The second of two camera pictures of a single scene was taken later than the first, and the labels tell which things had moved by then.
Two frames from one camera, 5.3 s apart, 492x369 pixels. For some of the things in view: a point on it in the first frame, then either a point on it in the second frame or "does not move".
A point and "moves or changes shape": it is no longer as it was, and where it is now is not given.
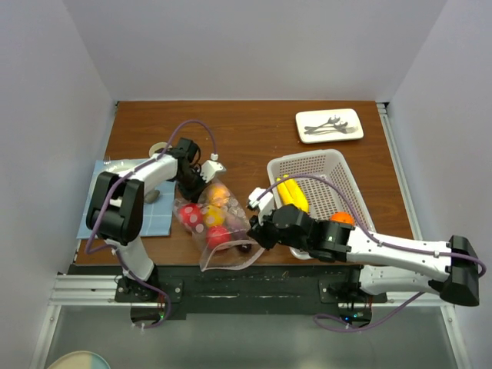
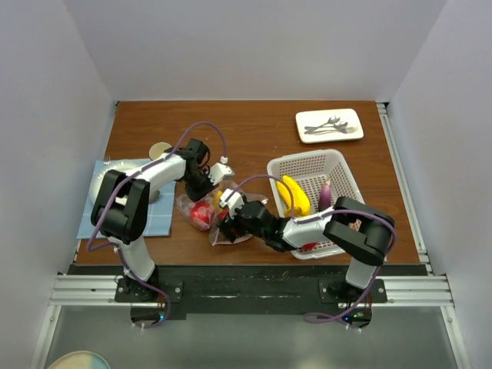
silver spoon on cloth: x=151 y=196 does not move
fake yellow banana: x=291 y=193 does not move
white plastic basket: x=327 y=184 does not move
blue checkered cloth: x=158 y=217 does not move
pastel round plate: x=81 y=360 does not move
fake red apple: x=217 y=235 moves or changes shape
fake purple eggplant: x=239 y=227 moves or changes shape
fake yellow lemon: x=214 y=215 → x=216 y=198
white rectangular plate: x=322 y=126 does not move
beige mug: x=157 y=147 does not move
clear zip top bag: x=217 y=223 moves or changes shape
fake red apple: x=192 y=215 moves or changes shape
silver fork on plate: x=347 y=131 does not move
